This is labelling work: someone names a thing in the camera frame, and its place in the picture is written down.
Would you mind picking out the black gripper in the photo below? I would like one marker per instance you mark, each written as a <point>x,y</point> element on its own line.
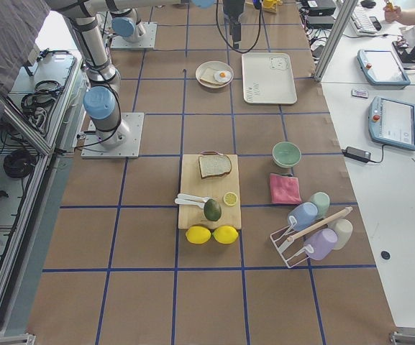
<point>232,8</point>

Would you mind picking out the white round plate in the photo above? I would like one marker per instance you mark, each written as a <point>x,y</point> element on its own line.
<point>217,65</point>

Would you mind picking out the brown crust bread slice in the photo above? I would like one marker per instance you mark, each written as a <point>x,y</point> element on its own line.
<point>214,166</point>

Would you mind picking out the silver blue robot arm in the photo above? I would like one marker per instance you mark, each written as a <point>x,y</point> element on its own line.
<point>101,101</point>

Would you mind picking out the bread slice under egg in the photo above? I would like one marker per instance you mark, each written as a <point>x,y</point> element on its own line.
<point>208,76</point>

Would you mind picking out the person hand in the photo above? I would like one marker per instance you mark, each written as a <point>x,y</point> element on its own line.
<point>392,13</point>

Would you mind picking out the fried egg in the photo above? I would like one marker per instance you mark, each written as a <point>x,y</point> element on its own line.
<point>222,76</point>

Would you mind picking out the cream bear tray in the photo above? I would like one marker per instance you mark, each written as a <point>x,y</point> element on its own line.
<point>267,78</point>

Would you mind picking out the white keyboard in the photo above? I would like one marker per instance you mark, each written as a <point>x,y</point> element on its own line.
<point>361,23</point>

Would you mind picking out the green ceramic bowl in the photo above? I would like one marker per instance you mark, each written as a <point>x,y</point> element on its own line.
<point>286,154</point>

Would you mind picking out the teach pendant far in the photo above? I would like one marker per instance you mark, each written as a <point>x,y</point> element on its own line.
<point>381,68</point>

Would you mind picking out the teach pendant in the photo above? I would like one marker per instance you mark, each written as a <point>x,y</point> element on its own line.
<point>392,122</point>
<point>381,68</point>

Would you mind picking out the wooden cutting board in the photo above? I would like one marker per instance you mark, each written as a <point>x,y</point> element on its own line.
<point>213,187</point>

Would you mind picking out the pink folded cloth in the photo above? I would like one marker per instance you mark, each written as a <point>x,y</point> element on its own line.
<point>284,189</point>

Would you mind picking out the lemon slice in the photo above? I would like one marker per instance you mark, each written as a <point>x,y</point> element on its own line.
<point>230,199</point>

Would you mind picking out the teach pendant near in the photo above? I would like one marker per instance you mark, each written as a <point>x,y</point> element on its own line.
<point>392,122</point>

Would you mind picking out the black power adapter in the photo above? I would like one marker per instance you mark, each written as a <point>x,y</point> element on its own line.
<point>356,154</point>

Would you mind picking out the white plastic spoon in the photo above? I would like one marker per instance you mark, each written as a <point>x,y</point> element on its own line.
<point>180,201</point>

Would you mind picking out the green avocado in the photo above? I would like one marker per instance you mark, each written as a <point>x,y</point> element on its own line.
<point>212,210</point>

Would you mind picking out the green mug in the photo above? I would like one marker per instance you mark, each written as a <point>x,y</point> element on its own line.
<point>322,202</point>

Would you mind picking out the blue mug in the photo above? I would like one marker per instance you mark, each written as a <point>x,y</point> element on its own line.
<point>302,216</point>

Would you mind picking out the yellow lemon right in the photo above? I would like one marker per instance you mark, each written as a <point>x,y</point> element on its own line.
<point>225,234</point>

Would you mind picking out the yellow lemon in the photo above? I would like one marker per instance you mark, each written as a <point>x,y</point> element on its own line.
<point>225,234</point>
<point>198,234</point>

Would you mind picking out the yellow lemon left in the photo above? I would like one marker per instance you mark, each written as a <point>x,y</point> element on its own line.
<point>198,234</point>

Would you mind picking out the cream mug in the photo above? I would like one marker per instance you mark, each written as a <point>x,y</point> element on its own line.
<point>343,228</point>

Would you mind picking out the purple mug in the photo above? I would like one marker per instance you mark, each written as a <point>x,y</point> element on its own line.
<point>318,245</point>

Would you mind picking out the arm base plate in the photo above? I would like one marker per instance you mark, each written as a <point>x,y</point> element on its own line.
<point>144,37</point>
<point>125,142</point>

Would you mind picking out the aluminium frame post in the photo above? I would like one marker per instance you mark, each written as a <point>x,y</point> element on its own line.
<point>340,24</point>

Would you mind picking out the white wire mug rack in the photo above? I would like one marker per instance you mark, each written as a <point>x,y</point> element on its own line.
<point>290,244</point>

